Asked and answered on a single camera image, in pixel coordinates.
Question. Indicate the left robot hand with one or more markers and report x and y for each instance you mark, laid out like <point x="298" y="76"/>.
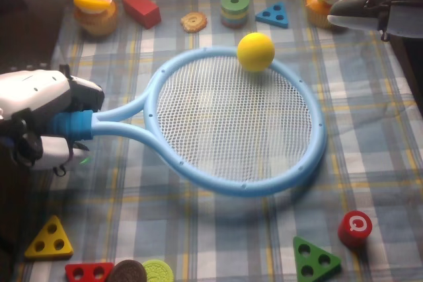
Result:
<point x="36" y="92"/>

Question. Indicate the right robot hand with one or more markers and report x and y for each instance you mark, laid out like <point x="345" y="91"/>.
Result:
<point x="406" y="14"/>

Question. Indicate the light blue toy racket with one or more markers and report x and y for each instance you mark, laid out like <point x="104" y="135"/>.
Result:
<point x="76" y="126"/>

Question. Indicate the yellow foam ball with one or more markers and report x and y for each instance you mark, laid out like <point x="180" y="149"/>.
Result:
<point x="256" y="51"/>

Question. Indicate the red rectangular block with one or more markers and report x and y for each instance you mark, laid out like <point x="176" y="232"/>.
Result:
<point x="142" y="9"/>

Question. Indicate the blue triangle block with holes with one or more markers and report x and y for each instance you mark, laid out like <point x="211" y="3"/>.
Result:
<point x="269" y="18"/>

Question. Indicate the yellow triangle block with holes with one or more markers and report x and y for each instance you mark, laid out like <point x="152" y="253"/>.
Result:
<point x="49" y="239"/>

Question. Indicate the stacked coloured rings toy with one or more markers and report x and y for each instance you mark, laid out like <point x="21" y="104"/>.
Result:
<point x="235" y="14"/>

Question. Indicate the tan toy biscuit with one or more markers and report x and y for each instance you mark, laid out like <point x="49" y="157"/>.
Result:
<point x="194" y="22"/>

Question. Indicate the red block with holes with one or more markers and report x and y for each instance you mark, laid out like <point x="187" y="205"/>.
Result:
<point x="88" y="272"/>

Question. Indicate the brown toy sandwich cookie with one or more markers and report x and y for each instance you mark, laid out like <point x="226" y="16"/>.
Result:
<point x="127" y="273"/>

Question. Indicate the green toy sandwich cookie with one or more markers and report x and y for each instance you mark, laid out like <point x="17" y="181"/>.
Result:
<point x="160" y="273"/>

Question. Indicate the red cylinder block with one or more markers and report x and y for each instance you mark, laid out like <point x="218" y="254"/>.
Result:
<point x="353" y="229"/>

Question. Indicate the blue plaid tablecloth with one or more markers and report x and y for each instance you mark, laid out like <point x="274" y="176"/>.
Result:
<point x="231" y="229"/>

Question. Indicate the green triangle block with holes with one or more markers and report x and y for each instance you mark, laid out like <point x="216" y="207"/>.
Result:
<point x="299" y="259"/>

